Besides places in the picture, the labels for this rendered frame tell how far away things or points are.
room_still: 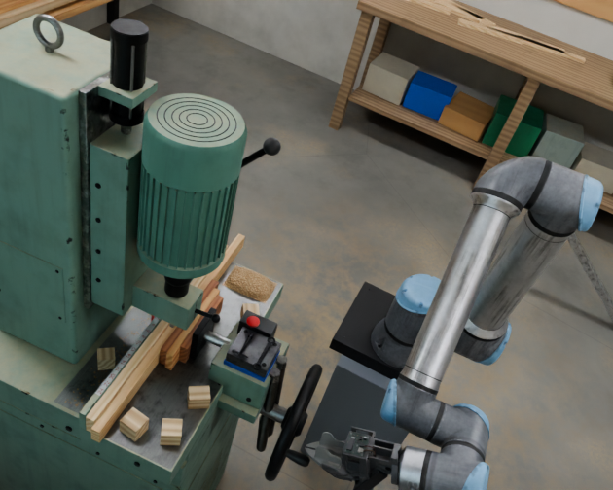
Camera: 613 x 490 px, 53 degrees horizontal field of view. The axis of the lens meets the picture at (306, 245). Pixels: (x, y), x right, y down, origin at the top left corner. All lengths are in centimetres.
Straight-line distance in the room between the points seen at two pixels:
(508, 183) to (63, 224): 91
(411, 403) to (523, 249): 47
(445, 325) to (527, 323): 198
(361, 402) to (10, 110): 139
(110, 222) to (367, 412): 118
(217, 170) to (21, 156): 36
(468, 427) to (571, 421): 169
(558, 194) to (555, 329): 202
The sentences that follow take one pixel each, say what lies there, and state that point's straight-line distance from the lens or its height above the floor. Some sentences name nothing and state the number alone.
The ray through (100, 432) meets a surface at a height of 94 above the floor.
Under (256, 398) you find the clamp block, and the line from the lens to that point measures 141.
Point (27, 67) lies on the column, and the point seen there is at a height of 152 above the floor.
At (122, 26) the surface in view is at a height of 162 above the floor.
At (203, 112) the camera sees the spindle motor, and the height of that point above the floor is 150.
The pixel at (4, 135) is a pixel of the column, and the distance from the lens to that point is 121.
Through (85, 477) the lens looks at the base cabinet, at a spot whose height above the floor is 54.
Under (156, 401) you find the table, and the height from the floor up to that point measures 90.
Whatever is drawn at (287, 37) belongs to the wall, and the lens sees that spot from 479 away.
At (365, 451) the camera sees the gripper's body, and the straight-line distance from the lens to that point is 131.
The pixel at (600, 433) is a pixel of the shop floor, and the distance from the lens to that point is 310.
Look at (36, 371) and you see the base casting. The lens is 157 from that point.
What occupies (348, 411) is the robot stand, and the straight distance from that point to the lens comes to 213.
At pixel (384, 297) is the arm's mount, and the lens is 216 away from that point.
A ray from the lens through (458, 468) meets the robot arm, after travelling 131.
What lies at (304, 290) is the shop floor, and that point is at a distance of 293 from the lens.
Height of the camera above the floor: 208
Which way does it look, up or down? 41 degrees down
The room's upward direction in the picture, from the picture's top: 17 degrees clockwise
